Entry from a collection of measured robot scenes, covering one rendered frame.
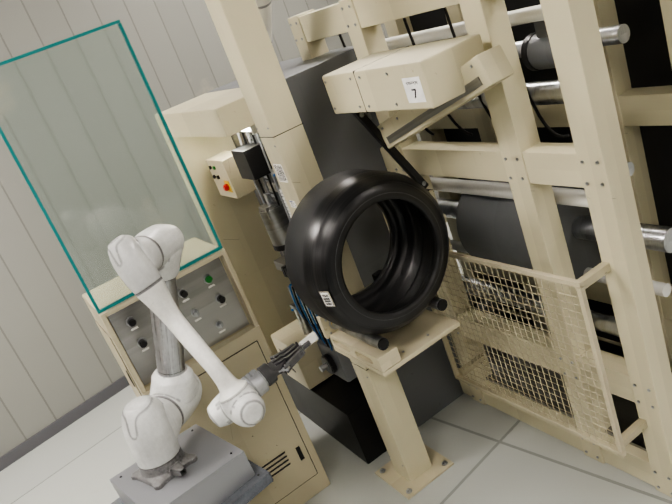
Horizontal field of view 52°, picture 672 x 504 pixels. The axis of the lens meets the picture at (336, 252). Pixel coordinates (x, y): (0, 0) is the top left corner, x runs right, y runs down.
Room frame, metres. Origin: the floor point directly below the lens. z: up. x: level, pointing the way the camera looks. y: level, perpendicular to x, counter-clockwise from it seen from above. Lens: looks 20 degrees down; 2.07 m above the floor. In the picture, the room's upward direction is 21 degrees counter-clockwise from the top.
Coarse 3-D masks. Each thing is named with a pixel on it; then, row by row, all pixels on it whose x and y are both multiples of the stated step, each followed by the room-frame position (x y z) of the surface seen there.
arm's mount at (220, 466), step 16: (192, 432) 2.29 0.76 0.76; (208, 432) 2.25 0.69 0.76; (192, 448) 2.17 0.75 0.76; (208, 448) 2.14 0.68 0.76; (224, 448) 2.10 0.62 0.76; (192, 464) 2.07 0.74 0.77; (208, 464) 2.03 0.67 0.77; (224, 464) 2.00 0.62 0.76; (240, 464) 2.03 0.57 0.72; (112, 480) 2.13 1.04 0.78; (128, 480) 2.10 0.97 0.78; (176, 480) 2.00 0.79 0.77; (192, 480) 1.97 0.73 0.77; (208, 480) 1.96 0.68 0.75; (224, 480) 1.99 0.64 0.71; (240, 480) 2.01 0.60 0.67; (128, 496) 2.00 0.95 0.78; (144, 496) 1.97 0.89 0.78; (160, 496) 1.93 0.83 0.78; (176, 496) 1.90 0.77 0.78; (192, 496) 1.92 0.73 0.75; (208, 496) 1.95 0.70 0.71; (224, 496) 1.97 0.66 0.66
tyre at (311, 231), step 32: (320, 192) 2.28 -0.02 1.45; (352, 192) 2.18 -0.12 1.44; (384, 192) 2.20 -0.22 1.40; (416, 192) 2.25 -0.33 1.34; (320, 224) 2.14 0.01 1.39; (352, 224) 2.13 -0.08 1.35; (416, 224) 2.48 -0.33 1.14; (288, 256) 2.26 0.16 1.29; (320, 256) 2.10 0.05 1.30; (416, 256) 2.46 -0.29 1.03; (320, 288) 2.09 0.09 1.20; (384, 288) 2.45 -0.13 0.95; (416, 288) 2.36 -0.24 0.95; (352, 320) 2.10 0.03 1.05; (384, 320) 2.13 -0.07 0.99
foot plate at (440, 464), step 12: (432, 456) 2.60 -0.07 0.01; (384, 468) 2.64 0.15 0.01; (432, 468) 2.52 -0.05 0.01; (444, 468) 2.49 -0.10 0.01; (384, 480) 2.57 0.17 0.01; (396, 480) 2.53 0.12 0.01; (408, 480) 2.50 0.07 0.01; (420, 480) 2.47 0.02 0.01; (432, 480) 2.45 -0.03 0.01; (408, 492) 2.43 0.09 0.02
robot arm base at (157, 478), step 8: (176, 456) 2.06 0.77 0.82; (184, 456) 2.09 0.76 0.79; (192, 456) 2.09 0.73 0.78; (168, 464) 2.03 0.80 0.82; (176, 464) 2.04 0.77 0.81; (184, 464) 2.06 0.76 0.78; (136, 472) 2.10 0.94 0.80; (144, 472) 2.04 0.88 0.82; (152, 472) 2.02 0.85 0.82; (160, 472) 2.02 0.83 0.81; (168, 472) 2.02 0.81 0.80; (176, 472) 2.01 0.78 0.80; (184, 472) 2.02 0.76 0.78; (144, 480) 2.04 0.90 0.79; (152, 480) 2.01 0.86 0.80; (160, 480) 2.00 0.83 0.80; (168, 480) 2.01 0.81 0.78; (160, 488) 1.98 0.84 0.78
